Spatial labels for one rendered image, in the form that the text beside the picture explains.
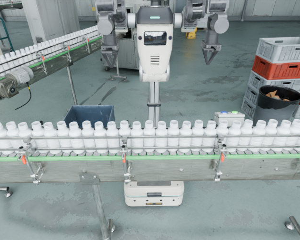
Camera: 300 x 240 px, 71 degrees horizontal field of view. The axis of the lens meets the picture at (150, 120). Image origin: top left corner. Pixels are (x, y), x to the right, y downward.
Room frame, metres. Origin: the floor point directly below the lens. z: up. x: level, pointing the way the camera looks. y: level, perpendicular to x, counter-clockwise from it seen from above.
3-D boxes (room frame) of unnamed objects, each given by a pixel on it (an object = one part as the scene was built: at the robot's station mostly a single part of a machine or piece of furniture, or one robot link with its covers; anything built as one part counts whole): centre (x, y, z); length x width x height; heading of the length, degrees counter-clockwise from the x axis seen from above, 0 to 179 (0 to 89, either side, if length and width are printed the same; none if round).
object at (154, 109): (1.47, -0.03, 0.74); 0.11 x 0.11 x 0.40; 1
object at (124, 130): (0.82, 0.12, 1.08); 0.06 x 0.06 x 0.17
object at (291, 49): (2.79, -1.79, 1.00); 0.61 x 0.41 x 0.22; 98
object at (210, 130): (0.82, -0.29, 1.08); 0.06 x 0.06 x 0.17
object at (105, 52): (0.94, 0.18, 1.44); 0.07 x 0.07 x 0.09; 2
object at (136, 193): (1.46, -0.03, 0.24); 0.68 x 0.53 x 0.41; 1
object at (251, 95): (2.79, -1.80, 0.33); 0.61 x 0.41 x 0.22; 97
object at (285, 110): (2.25, -1.54, 0.32); 0.45 x 0.45 x 0.64
